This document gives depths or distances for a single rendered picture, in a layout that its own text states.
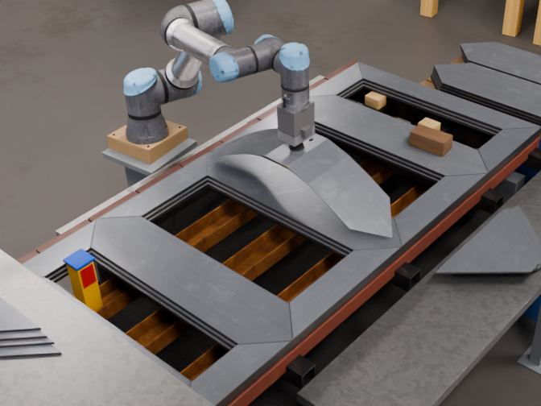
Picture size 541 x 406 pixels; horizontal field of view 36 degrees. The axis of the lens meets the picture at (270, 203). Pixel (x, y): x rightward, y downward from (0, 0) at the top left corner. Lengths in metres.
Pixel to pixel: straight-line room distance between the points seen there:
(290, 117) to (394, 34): 3.16
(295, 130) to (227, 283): 0.45
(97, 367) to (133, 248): 0.65
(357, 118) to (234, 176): 0.50
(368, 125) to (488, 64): 0.60
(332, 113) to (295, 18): 2.79
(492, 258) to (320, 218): 0.48
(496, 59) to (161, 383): 1.98
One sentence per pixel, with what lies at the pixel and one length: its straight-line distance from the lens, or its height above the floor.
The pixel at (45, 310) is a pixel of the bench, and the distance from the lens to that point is 1.86.
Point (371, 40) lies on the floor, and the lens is 5.25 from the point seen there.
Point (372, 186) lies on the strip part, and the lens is 2.31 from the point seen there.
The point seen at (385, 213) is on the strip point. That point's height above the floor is 0.89.
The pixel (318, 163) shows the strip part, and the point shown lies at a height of 1.00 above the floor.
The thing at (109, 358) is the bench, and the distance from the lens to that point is 1.72.
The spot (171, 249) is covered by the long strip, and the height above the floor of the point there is 0.84.
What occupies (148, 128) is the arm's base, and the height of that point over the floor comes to 0.79.
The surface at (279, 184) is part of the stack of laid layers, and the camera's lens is 2.47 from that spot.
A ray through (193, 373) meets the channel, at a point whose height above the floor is 0.69.
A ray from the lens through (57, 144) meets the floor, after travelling 4.45.
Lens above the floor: 2.27
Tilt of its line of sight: 37 degrees down
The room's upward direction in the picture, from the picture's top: 3 degrees counter-clockwise
